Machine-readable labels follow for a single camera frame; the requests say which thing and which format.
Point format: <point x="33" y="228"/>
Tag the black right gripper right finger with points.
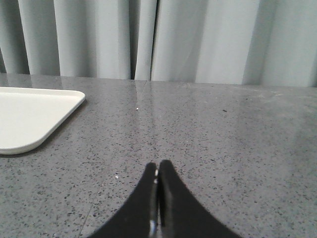
<point x="181" y="214"/>

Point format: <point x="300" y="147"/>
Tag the cream rectangular plastic tray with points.
<point x="28" y="116"/>

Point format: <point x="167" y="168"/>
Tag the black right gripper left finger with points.
<point x="138" y="216"/>

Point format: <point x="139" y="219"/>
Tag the grey pleated curtain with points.
<point x="261" y="42"/>

